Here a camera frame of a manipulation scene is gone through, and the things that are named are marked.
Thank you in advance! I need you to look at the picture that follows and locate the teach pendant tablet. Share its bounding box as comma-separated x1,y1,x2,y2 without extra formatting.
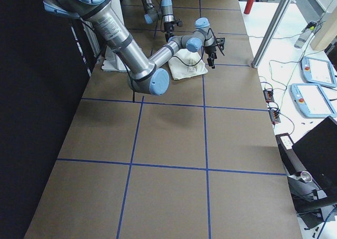
301,56,336,88
290,83,336,118

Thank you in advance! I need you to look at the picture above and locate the red cylindrical bottle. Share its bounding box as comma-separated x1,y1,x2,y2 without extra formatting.
244,0,255,15

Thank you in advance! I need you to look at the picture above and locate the far teach pendant tablet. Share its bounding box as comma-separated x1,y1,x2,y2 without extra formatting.
301,56,336,88

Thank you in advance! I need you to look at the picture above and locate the black monitor with stand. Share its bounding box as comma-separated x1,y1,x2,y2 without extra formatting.
292,116,336,228

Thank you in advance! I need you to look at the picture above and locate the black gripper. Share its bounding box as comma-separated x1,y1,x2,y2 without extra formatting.
164,18,183,41
204,37,225,68

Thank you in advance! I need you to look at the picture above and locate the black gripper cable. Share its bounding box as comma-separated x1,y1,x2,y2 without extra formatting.
171,27,226,66

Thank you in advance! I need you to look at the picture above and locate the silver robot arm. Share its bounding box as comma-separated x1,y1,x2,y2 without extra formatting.
141,0,183,42
43,0,225,96

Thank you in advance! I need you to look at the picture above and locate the near teach pendant tablet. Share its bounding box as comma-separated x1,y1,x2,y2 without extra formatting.
290,83,336,118

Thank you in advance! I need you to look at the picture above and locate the orange black connector box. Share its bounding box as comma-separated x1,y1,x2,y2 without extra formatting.
269,108,281,125
263,89,275,103

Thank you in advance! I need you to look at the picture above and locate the cream long-sleeve cat shirt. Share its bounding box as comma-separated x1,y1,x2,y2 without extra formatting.
168,49,208,80

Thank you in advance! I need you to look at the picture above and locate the far orange black connector box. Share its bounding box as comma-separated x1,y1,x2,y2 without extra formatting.
263,89,275,103

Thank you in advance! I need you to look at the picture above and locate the near orange black connector box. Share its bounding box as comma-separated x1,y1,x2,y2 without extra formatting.
269,108,281,125

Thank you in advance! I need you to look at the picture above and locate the black case with white label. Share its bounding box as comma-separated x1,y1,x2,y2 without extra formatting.
275,133,306,175

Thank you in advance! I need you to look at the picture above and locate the aluminium frame post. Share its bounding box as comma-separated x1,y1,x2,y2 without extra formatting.
251,0,292,68

